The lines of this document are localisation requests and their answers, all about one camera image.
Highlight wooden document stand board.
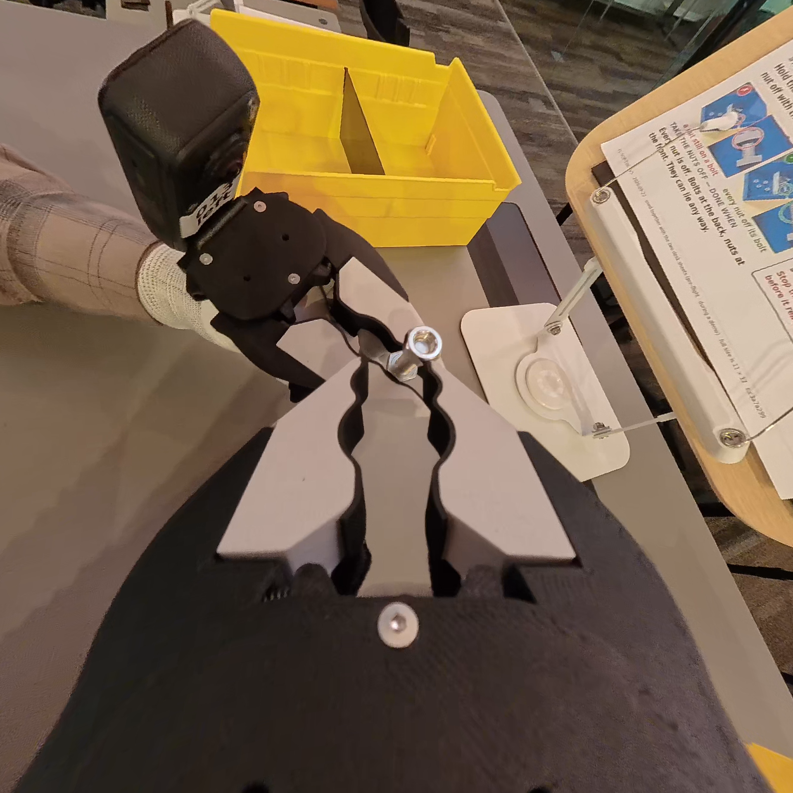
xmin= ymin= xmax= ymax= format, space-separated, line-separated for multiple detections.
xmin=565 ymin=6 xmax=793 ymax=549

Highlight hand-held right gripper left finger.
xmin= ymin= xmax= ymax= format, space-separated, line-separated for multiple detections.
xmin=216 ymin=358 xmax=374 ymax=597

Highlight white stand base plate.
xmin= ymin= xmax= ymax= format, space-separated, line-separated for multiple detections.
xmin=460 ymin=302 xmax=631 ymax=481

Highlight wire page holder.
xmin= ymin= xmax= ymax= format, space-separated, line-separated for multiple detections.
xmin=719 ymin=396 xmax=793 ymax=448
xmin=591 ymin=110 xmax=741 ymax=207

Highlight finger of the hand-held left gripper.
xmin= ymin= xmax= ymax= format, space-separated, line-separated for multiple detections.
xmin=274 ymin=308 xmax=380 ymax=384
xmin=333 ymin=256 xmax=448 ymax=375

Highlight silver hex bolt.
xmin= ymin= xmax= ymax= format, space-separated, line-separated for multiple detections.
xmin=387 ymin=326 xmax=445 ymax=380

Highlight black backing sheet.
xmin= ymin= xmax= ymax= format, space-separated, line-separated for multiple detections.
xmin=590 ymin=162 xmax=713 ymax=385

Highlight person's left hand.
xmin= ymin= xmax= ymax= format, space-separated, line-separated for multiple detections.
xmin=136 ymin=242 xmax=244 ymax=354

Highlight white stand ledge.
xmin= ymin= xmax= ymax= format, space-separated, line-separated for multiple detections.
xmin=589 ymin=186 xmax=753 ymax=464

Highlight clear plastic stand foot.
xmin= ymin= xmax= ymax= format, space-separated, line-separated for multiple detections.
xmin=514 ymin=337 xmax=611 ymax=437

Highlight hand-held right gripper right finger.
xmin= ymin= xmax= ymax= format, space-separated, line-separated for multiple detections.
xmin=423 ymin=364 xmax=584 ymax=597

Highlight yellow plastic bin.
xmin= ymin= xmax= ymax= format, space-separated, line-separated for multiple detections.
xmin=746 ymin=742 xmax=793 ymax=793
xmin=209 ymin=8 xmax=519 ymax=249

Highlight person's left forearm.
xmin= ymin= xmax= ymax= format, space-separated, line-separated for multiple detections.
xmin=0 ymin=144 xmax=163 ymax=323

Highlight white stand strut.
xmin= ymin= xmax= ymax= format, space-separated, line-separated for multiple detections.
xmin=544 ymin=257 xmax=603 ymax=338
xmin=589 ymin=412 xmax=677 ymax=437

